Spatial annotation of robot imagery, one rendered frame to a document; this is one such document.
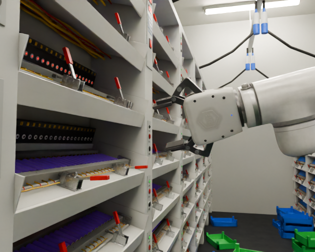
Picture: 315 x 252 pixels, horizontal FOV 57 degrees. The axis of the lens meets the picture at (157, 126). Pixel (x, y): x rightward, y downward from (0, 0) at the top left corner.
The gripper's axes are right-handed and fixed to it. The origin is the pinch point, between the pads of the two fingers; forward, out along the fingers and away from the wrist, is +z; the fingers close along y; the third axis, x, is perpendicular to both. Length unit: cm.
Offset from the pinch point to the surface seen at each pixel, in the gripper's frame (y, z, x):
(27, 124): -7.9, 29.8, -0.1
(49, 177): 1.0, 21.1, -12.1
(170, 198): 58, 23, 71
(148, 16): -26, 5, 51
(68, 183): 3.4, 18.7, -11.0
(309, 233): 163, -56, 157
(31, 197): 0.2, 19.3, -20.5
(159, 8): -33, 6, 102
